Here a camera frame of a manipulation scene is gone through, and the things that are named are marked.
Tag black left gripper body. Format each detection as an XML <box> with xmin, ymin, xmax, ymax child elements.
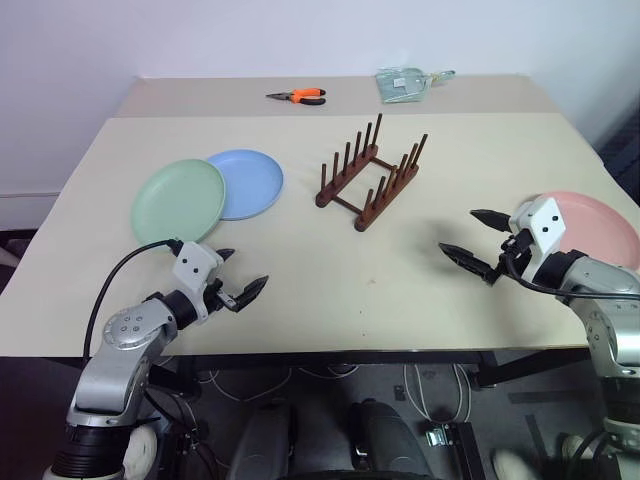
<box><xmin>203</xmin><ymin>276</ymin><xmax>237</xmax><ymax>314</ymax></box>

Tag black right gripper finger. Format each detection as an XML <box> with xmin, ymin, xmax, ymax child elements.
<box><xmin>438</xmin><ymin>242</ymin><xmax>501</xmax><ymax>286</ymax></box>
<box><xmin>469</xmin><ymin>209</ymin><xmax>512</xmax><ymax>234</ymax></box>

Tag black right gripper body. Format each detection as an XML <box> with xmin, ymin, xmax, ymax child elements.
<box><xmin>495</xmin><ymin>228</ymin><xmax>539</xmax><ymax>281</ymax></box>

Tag wooden dish rack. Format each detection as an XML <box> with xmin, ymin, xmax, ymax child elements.
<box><xmin>314</xmin><ymin>112</ymin><xmax>430</xmax><ymax>232</ymax></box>

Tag green plate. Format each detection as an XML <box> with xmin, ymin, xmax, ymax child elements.
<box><xmin>130</xmin><ymin>158</ymin><xmax>226</xmax><ymax>246</ymax></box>

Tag blue plate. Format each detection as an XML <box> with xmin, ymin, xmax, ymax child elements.
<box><xmin>206</xmin><ymin>149</ymin><xmax>285</xmax><ymax>222</ymax></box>

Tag pink-red plate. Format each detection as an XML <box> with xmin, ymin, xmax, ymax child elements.
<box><xmin>519</xmin><ymin>190</ymin><xmax>640</xmax><ymax>274</ymax></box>

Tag dark rounded robot leg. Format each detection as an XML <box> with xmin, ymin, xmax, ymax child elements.
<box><xmin>347</xmin><ymin>398</ymin><xmax>441</xmax><ymax>480</ymax></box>
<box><xmin>227</xmin><ymin>402</ymin><xmax>296</xmax><ymax>480</ymax></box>

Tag clear plastic bag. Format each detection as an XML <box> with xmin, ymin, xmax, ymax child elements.
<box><xmin>375</xmin><ymin>67</ymin><xmax>456</xmax><ymax>105</ymax></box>

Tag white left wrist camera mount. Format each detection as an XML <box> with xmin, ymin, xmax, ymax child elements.
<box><xmin>172</xmin><ymin>241</ymin><xmax>225</xmax><ymax>321</ymax></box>

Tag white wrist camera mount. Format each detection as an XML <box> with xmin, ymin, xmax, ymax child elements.
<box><xmin>172</xmin><ymin>241</ymin><xmax>225</xmax><ymax>321</ymax></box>
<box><xmin>509</xmin><ymin>196</ymin><xmax>568</xmax><ymax>256</ymax></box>

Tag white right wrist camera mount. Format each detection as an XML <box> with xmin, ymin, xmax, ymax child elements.
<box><xmin>509</xmin><ymin>196</ymin><xmax>568</xmax><ymax>256</ymax></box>

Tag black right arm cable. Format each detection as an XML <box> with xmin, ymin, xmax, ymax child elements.
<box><xmin>502</xmin><ymin>259</ymin><xmax>640</xmax><ymax>304</ymax></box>

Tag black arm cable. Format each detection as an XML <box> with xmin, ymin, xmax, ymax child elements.
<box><xmin>82</xmin><ymin>238</ymin><xmax>185</xmax><ymax>361</ymax></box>
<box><xmin>502</xmin><ymin>259</ymin><xmax>640</xmax><ymax>304</ymax></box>

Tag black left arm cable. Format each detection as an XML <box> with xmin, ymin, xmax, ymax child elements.
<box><xmin>82</xmin><ymin>238</ymin><xmax>185</xmax><ymax>361</ymax></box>

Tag white floor cable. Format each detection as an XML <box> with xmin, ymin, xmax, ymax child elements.
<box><xmin>199</xmin><ymin>363</ymin><xmax>474</xmax><ymax>424</ymax></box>

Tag orange-handled pliers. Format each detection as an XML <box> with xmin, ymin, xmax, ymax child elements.
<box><xmin>265</xmin><ymin>87</ymin><xmax>328</xmax><ymax>107</ymax></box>

